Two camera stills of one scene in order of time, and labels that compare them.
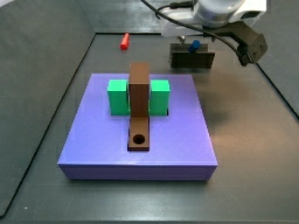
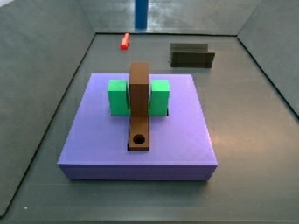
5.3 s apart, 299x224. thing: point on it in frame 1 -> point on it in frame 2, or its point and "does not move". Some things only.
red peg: x=126 y=41 does not move
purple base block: x=95 y=152 does not move
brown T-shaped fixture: x=139 y=107 does not move
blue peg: x=195 y=45 -> x=140 y=16
